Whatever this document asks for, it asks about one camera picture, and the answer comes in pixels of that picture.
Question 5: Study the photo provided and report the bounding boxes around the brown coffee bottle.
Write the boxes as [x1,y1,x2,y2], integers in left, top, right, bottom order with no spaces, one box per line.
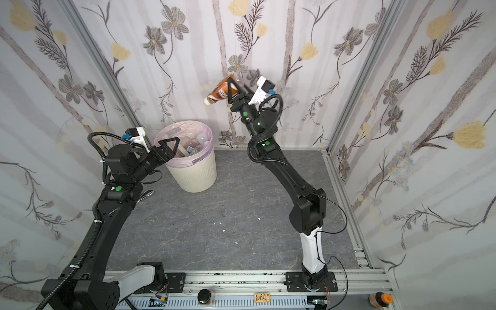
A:
[204,74,239,105]

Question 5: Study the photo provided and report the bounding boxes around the clear bottle blue label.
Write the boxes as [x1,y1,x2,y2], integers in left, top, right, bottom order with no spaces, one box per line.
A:
[186,145,201,156]

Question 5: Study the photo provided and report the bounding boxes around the clear square bottle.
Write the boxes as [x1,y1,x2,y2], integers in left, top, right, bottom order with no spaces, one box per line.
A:
[178,136,192,157]

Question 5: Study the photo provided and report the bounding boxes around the clear bottle red cap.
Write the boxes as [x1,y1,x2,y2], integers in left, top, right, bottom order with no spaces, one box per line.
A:
[196,133,210,147]

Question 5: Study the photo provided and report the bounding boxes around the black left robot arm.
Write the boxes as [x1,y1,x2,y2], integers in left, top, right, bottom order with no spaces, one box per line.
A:
[38,132,180,309]

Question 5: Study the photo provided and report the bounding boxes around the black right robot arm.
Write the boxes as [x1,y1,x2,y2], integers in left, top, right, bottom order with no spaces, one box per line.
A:
[226,76,331,293]

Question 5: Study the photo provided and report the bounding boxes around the pink bin liner bag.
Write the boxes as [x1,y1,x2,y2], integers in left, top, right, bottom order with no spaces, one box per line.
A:
[154,120,214,168]

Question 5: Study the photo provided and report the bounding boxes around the cream plastic waste bin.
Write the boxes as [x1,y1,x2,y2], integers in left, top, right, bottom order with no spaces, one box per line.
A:
[165,151,217,193]

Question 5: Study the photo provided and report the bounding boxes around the black round knob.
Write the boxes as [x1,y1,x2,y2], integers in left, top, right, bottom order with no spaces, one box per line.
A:
[197,289,213,306]

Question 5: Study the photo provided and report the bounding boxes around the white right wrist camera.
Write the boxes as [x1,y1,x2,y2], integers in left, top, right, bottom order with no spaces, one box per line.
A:
[249,76,275,105]

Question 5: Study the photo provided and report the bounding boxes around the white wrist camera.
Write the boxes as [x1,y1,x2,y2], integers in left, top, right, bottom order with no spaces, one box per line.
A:
[122,127,149,151]
[249,76,275,105]

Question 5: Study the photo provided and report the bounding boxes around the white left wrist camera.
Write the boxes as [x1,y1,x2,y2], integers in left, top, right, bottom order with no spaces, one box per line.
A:
[122,127,149,151]

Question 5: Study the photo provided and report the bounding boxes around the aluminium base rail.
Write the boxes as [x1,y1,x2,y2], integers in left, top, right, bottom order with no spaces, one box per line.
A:
[117,269,393,309]

